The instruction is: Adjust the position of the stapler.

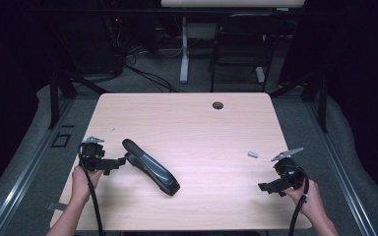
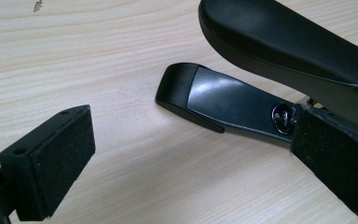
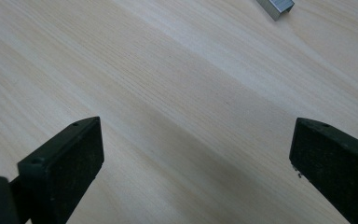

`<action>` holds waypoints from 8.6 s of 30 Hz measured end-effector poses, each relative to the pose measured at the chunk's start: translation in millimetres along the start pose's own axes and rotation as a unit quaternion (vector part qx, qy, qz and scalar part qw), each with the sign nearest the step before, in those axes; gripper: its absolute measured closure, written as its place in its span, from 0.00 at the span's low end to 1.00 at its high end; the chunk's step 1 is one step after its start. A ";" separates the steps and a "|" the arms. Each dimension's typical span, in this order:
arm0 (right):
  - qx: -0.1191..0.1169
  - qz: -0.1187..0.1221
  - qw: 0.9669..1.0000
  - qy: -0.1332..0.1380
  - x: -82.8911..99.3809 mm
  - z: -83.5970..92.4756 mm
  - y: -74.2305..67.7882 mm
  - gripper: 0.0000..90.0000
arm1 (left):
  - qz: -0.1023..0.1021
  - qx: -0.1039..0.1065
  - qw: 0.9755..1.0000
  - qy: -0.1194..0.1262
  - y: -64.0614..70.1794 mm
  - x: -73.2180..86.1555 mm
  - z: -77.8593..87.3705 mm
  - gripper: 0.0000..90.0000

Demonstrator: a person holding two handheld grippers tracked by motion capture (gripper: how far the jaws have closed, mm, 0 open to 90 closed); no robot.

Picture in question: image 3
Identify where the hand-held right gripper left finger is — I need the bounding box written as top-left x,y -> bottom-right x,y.
17,116 -> 105,224

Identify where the silver strip of staples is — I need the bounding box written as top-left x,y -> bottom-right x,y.
255,0 -> 296,21

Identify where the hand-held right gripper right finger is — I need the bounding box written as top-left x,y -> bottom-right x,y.
289,117 -> 358,224

